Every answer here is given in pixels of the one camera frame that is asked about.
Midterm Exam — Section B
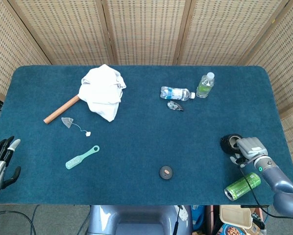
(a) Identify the clear bottle with green label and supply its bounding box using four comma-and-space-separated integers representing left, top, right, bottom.
196, 71, 215, 98

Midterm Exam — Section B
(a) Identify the green drink can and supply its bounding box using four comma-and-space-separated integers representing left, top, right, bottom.
224, 172, 262, 202

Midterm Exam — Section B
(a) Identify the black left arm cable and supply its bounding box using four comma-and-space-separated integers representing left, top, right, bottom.
0, 209, 37, 235

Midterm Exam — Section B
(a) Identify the black cast iron teapot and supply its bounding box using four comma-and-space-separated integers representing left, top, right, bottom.
220, 133, 243, 155

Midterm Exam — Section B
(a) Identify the mint green scrub brush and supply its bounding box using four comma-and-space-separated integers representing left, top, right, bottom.
65, 145, 100, 170

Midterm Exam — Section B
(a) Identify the crumpled white cloth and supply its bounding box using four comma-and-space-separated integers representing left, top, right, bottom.
78, 64, 127, 122

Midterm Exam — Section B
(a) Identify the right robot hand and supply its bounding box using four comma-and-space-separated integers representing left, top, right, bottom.
230, 137, 269, 168

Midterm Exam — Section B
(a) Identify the woven bamboo folding screen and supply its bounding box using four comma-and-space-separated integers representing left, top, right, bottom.
0, 0, 293, 187

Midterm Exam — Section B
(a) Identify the clear bottle with blue label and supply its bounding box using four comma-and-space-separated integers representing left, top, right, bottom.
160, 86, 196, 101

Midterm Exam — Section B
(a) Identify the black lid with wooden knob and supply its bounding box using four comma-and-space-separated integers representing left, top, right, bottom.
158, 165, 173, 181

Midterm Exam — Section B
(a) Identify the blue-grey robot torso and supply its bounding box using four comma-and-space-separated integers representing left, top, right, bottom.
87, 205, 194, 235

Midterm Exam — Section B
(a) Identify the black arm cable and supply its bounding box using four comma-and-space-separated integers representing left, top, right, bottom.
239, 163, 293, 219
0, 209, 37, 235

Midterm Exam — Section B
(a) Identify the cookie box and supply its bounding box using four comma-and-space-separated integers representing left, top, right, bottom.
216, 223, 250, 235

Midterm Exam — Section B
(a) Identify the blue package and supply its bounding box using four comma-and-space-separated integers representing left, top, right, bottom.
191, 205, 206, 232

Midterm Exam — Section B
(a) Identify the wooden rolling pin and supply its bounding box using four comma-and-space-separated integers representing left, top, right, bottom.
43, 94, 80, 124

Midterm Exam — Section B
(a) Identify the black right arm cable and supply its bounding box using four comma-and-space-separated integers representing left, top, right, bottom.
239, 163, 293, 219

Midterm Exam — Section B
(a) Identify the beige takeout box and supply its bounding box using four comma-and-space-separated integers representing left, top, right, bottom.
219, 205, 254, 230

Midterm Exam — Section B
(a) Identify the pyramid tea bag with string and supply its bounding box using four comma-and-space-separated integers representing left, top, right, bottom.
61, 117, 92, 137

